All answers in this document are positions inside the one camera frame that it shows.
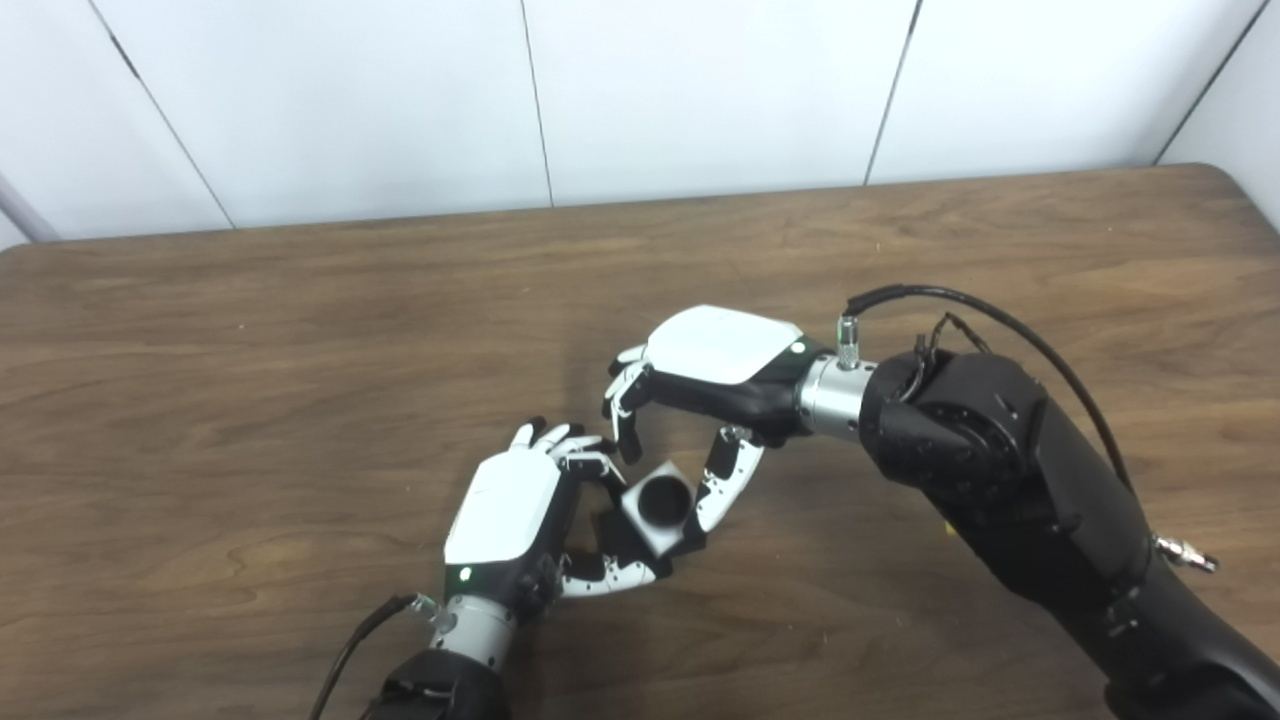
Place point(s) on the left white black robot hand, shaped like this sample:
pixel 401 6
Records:
pixel 505 505

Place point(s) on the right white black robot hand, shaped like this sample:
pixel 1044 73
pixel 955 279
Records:
pixel 720 345

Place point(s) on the white square piece with hole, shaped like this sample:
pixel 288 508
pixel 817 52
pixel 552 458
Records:
pixel 655 541

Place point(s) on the black peg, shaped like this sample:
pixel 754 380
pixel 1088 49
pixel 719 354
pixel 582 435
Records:
pixel 663 503

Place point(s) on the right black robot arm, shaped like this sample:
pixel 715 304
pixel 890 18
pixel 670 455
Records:
pixel 1010 470

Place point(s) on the grey wall corner post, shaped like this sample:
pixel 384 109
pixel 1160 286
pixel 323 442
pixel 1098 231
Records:
pixel 22 212

